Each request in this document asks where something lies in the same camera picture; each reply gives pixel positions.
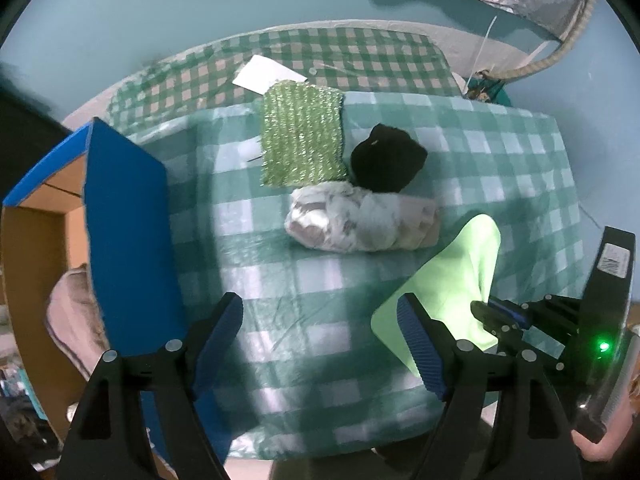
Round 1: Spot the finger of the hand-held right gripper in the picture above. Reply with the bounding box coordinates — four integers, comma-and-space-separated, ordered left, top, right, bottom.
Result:
486, 295, 587, 333
470, 301, 568, 372

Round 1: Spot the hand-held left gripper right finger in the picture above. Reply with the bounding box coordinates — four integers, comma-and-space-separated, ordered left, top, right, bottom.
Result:
396, 292, 583, 480

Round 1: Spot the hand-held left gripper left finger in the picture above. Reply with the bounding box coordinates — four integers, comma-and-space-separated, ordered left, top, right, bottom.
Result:
55, 291, 245, 480

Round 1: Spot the light green cloth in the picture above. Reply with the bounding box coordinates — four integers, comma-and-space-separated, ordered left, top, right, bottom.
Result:
371, 214, 502, 378

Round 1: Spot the blue cardboard box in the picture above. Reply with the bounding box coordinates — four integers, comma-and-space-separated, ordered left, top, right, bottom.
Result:
2, 117, 236, 480

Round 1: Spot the person's right hand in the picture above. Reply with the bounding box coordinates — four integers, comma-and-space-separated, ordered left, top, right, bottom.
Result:
571, 400, 640, 462

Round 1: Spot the teal checked blanket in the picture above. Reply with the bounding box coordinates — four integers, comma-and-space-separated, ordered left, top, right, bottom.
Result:
125, 91, 586, 461

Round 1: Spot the white floral cloth bundle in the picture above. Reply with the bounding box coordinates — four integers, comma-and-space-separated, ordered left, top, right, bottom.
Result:
285, 181, 442, 253

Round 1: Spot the grey cloth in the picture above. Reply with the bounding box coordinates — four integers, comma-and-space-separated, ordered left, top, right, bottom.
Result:
46, 267, 108, 376

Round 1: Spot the black knit hat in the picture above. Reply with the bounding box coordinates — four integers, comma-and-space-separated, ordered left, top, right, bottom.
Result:
350, 123, 428, 194

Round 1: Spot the green sparkly knitted cloth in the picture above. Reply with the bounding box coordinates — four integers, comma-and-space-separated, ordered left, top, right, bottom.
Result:
260, 82, 348, 188

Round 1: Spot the white paper sheet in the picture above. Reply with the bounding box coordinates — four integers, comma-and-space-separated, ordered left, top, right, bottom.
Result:
232, 55, 307, 95

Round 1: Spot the green checked pillow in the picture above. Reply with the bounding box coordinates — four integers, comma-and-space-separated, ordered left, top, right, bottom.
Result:
107, 27, 463, 126

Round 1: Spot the beige braided rope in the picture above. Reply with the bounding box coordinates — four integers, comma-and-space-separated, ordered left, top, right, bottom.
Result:
492, 0, 598, 81

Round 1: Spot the white cord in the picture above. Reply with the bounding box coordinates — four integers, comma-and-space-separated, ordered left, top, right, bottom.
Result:
462, 15, 501, 92

